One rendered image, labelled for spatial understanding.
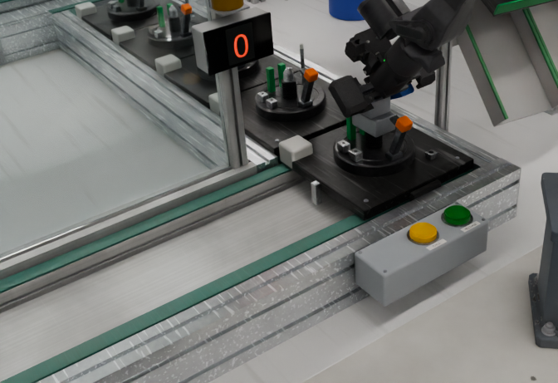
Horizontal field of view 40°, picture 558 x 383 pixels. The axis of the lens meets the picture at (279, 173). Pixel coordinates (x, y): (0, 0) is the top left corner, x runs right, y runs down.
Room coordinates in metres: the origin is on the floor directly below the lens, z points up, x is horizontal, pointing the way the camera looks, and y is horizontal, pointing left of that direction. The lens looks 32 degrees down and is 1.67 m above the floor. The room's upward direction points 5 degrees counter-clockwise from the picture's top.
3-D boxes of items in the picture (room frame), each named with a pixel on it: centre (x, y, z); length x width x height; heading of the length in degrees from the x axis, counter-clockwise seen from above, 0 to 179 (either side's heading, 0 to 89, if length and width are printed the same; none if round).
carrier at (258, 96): (1.37, -0.03, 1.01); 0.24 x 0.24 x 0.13; 31
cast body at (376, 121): (1.16, -0.16, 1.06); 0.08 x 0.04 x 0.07; 32
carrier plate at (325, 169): (1.15, -0.17, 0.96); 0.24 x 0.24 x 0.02; 31
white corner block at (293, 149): (1.18, -0.03, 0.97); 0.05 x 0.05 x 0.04; 31
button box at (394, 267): (0.92, -0.21, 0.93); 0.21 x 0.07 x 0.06; 121
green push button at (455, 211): (0.96, -0.27, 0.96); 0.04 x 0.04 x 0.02
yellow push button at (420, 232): (0.92, -0.21, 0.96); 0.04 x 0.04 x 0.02
